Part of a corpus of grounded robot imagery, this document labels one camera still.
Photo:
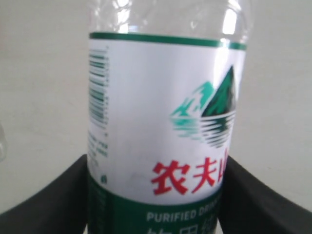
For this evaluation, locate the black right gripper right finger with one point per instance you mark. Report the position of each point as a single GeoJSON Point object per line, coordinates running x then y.
{"type": "Point", "coordinates": [248, 206]}

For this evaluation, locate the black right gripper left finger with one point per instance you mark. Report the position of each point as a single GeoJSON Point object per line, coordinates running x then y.
{"type": "Point", "coordinates": [59, 208]}

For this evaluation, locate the green label water bottle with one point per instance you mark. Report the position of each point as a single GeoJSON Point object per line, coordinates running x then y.
{"type": "Point", "coordinates": [164, 79]}

